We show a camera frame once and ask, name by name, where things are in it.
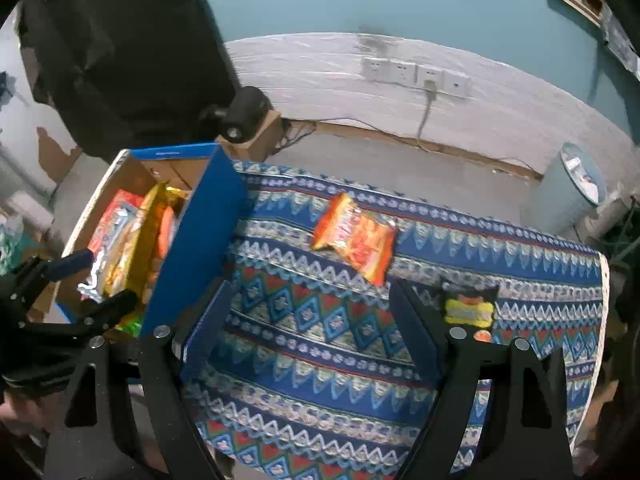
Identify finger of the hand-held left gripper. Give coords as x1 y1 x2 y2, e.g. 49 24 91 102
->
15 249 97 301
65 290 139 337

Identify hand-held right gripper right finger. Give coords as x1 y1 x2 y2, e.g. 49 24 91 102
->
390 280 573 480

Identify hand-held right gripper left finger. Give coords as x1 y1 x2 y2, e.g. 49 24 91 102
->
44 280 236 480

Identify black packet with yellow label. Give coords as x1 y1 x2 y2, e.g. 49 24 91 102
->
440 282 500 343

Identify red biscuit snack packet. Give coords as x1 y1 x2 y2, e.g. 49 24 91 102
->
77 190 146 303

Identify golden yellow snack packet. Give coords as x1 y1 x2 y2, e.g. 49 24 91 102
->
105 182 168 296

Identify orange and green snack packet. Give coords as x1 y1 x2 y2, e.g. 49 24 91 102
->
149 204 177 281

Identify blue cardboard box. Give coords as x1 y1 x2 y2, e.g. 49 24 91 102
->
27 142 248 341

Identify orange noodle snack packet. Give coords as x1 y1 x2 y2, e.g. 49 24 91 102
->
311 191 398 287

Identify blue patterned tablecloth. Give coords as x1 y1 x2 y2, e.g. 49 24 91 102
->
180 160 608 480

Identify pale blue trash bin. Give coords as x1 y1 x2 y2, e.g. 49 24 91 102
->
520 142 608 236

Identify small brown cardboard box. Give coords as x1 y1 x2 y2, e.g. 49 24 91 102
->
215 110 283 163

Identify black cylindrical device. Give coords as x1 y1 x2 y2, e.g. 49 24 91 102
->
200 86 268 143

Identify silver foil sheet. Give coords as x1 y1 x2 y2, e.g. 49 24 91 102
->
600 5 640 81

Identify black floor cable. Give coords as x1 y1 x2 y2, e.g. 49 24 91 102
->
272 117 321 153

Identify grey plug with cable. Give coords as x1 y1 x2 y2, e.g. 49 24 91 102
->
415 80 441 153

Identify white wall socket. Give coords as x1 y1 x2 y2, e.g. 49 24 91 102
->
443 70 472 98
416 65 444 92
390 60 417 86
361 56 391 82

